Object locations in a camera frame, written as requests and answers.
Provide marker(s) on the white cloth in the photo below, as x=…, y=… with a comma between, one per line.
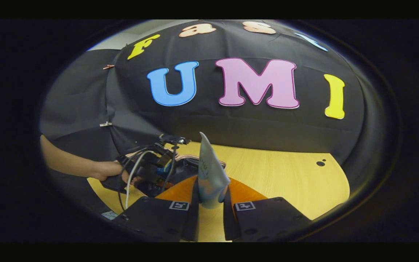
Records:
x=109, y=215

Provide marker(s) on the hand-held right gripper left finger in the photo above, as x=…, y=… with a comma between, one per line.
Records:
x=191, y=222

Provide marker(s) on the pink clip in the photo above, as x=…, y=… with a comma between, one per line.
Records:
x=108, y=66

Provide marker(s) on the white clip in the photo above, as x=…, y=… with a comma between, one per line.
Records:
x=106, y=124

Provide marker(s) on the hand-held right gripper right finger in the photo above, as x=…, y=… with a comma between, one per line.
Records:
x=230, y=225

